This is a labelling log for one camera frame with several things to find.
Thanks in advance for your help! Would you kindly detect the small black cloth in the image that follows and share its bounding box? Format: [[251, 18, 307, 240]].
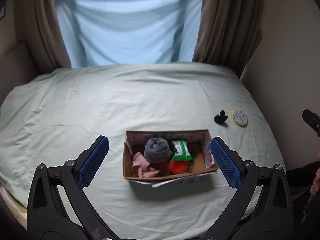
[[214, 109, 228, 124]]

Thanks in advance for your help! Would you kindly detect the orange pom-pom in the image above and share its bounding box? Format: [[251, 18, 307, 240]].
[[169, 159, 192, 175]]

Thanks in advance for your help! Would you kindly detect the light green bed sheet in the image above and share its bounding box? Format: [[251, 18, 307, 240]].
[[0, 62, 287, 240]]

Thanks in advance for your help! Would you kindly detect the narrow beige curtain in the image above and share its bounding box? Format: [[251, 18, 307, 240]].
[[25, 0, 73, 74]]

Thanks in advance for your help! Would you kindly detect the grey sock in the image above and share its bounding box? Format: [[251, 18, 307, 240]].
[[144, 137, 172, 163]]

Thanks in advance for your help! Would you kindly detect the printed cardboard box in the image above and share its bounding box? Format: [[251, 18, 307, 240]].
[[122, 129, 220, 188]]

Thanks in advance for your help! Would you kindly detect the person's dark clothing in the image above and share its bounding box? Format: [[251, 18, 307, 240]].
[[285, 161, 320, 240]]

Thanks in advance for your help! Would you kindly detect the pink cloth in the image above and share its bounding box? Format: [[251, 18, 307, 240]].
[[131, 152, 159, 179]]

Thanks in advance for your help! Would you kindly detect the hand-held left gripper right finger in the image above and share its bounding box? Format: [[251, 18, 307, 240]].
[[200, 136, 293, 240]]

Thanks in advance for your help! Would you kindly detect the wide beige curtain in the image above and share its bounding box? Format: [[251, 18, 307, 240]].
[[191, 0, 263, 80]]

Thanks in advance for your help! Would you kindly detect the mattress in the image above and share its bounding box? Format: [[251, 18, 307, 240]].
[[0, 180, 28, 233]]

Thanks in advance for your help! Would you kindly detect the white padded headboard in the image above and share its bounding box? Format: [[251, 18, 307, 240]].
[[0, 41, 40, 103]]

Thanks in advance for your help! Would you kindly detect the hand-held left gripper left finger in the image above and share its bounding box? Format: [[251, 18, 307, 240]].
[[26, 135, 118, 240]]

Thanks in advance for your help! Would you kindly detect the light blue hanging cloth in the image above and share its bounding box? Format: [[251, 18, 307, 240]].
[[54, 0, 204, 68]]

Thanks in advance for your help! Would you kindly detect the person's right hand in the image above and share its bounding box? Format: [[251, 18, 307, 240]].
[[310, 152, 320, 195]]

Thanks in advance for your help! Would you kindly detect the round yellow grey sponge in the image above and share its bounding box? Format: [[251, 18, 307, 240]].
[[232, 109, 249, 127]]

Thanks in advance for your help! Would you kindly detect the green wet wipes packet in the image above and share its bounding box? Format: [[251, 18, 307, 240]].
[[171, 139, 194, 162]]

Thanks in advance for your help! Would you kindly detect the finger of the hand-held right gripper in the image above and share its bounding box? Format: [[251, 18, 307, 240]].
[[302, 109, 320, 137]]

